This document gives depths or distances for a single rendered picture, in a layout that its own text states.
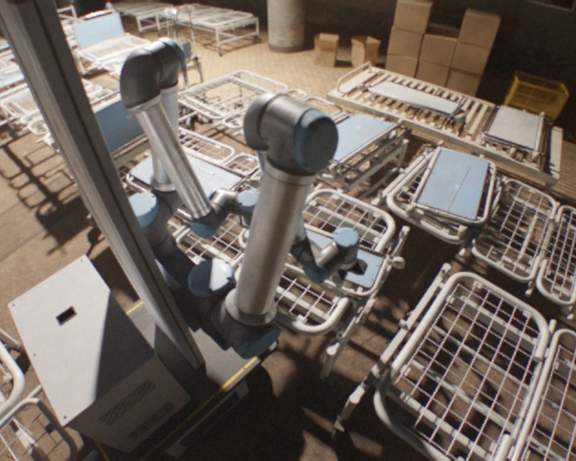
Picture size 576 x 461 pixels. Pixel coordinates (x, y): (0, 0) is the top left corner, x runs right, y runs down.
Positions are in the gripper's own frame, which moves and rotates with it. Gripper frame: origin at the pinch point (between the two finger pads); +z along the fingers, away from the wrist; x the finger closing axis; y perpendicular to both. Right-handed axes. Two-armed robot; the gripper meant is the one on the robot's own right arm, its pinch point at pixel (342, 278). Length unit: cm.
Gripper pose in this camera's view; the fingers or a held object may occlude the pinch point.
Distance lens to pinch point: 145.8
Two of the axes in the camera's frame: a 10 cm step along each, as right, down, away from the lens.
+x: -4.6, 7.6, -4.5
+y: -8.8, -3.4, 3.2
